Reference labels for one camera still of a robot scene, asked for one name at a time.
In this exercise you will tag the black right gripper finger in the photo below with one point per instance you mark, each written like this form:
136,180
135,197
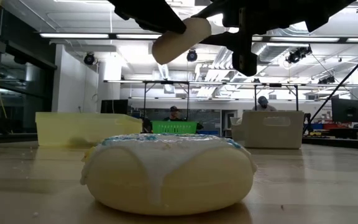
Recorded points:
244,53
217,9

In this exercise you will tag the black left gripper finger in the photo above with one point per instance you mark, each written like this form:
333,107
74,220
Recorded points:
166,20

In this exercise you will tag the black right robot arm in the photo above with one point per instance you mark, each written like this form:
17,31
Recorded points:
325,9

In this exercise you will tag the black ceiling spotlight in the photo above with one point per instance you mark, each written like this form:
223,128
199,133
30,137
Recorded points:
297,55
192,56
326,80
89,59

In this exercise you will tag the person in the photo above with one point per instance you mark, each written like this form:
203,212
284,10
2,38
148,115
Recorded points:
174,110
263,102

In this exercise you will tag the grey plastic bin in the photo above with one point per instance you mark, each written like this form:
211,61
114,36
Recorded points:
269,133

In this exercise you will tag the black computer monitor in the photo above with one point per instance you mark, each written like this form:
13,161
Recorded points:
350,110
113,106

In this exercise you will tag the green plastic basket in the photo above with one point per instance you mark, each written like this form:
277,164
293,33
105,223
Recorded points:
174,127

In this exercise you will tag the yellow translucent plastic bin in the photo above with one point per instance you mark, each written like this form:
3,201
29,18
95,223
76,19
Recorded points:
73,124

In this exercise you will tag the silver ventilation duct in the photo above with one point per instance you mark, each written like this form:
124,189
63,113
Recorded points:
269,53

